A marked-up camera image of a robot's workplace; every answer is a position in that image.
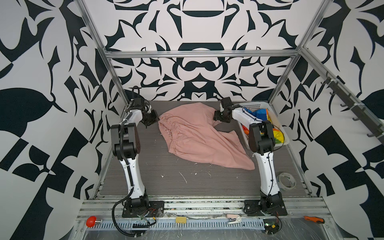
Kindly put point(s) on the red emergency stop button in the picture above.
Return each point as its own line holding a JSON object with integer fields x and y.
{"x": 92, "y": 221}

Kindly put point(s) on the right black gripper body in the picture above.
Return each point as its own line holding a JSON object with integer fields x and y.
{"x": 220, "y": 116}

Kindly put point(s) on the white plastic basket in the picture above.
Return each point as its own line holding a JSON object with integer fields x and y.
{"x": 262, "y": 111}

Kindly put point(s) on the pink white tape dispenser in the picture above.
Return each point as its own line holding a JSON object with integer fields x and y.
{"x": 233, "y": 219}

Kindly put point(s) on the white tape roll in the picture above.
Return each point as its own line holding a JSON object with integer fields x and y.
{"x": 286, "y": 181}

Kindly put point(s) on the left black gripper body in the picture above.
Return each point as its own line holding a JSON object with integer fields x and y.
{"x": 151, "y": 118}

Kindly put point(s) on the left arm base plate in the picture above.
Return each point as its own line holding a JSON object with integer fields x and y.
{"x": 136, "y": 208}

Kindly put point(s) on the white slotted cable duct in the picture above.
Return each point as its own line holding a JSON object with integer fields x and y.
{"x": 198, "y": 224}

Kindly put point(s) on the yellow tag clip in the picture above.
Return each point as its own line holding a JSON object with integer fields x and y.
{"x": 181, "y": 220}

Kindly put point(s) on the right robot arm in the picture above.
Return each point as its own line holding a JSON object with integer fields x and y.
{"x": 261, "y": 141}

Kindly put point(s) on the small green circuit board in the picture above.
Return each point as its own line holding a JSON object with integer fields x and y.
{"x": 271, "y": 226}

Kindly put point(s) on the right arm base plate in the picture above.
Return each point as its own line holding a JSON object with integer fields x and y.
{"x": 264, "y": 207}

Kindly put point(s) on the pink shorts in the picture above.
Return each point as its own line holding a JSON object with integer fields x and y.
{"x": 190, "y": 133}

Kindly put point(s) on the orange handled tool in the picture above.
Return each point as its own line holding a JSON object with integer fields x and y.
{"x": 314, "y": 219}

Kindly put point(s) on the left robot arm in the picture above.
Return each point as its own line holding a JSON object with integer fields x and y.
{"x": 126, "y": 147}

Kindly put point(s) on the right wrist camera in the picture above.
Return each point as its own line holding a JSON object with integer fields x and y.
{"x": 226, "y": 103}

